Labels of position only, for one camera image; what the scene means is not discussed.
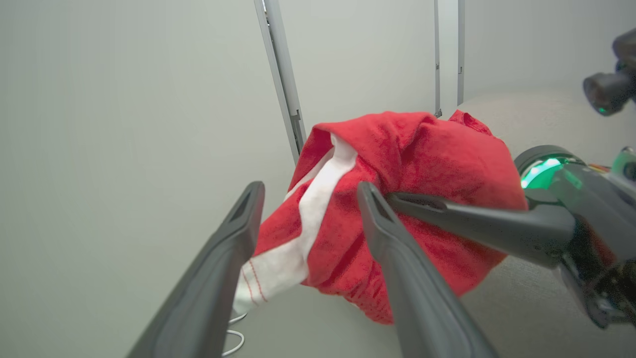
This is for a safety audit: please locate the teal right camera cable connector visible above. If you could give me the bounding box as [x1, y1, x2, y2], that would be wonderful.
[611, 146, 636, 182]

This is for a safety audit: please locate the red garment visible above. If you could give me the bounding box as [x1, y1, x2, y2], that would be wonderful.
[233, 110, 528, 326]

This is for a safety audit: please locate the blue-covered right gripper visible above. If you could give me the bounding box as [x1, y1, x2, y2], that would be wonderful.
[387, 145, 636, 330]

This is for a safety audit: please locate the grey partition post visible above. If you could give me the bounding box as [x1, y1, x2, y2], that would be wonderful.
[433, 0, 443, 118]
[252, 0, 307, 166]
[456, 0, 466, 106]

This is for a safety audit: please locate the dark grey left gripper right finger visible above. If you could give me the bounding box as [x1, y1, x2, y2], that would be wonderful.
[357, 181, 498, 358]

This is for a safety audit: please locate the white partition panel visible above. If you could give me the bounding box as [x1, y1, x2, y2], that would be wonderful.
[271, 0, 438, 131]
[0, 0, 299, 351]
[465, 0, 636, 98]

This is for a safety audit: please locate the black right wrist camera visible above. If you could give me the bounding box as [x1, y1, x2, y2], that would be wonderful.
[582, 29, 636, 117]

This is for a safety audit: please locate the coiled white cable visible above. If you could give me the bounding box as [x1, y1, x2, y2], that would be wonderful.
[222, 312, 247, 358]

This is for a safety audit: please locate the grey fabric sofa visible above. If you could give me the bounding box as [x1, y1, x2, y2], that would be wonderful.
[447, 91, 636, 358]

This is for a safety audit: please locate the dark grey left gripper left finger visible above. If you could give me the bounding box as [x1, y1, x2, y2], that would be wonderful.
[127, 181, 265, 358]

